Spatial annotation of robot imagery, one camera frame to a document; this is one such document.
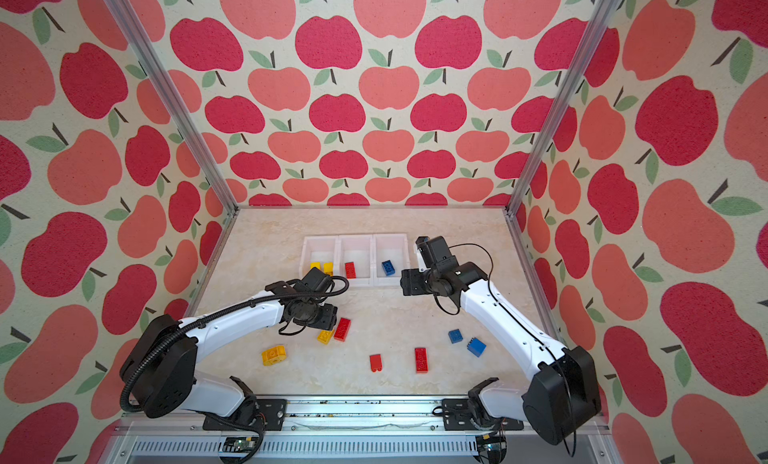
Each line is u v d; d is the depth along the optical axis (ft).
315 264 3.33
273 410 2.45
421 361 2.63
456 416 2.41
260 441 2.22
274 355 2.67
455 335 2.84
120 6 2.32
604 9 2.32
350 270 3.31
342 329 2.86
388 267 3.33
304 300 2.13
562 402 1.30
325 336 2.84
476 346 2.74
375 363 2.70
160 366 1.41
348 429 2.37
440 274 1.95
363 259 3.41
